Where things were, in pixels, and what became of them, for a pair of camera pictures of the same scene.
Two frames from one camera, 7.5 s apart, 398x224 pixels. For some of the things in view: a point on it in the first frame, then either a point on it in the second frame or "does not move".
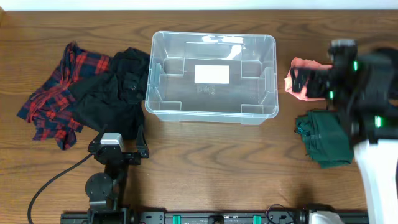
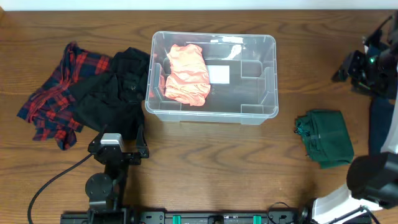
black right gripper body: x=325 y=86 → x=369 y=76
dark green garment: x=326 y=137 does not move
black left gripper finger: x=142 y=145 does not move
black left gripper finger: x=97 y=139 does not move
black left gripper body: x=123 y=156 does not move
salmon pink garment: x=301 y=63 → x=188 y=81
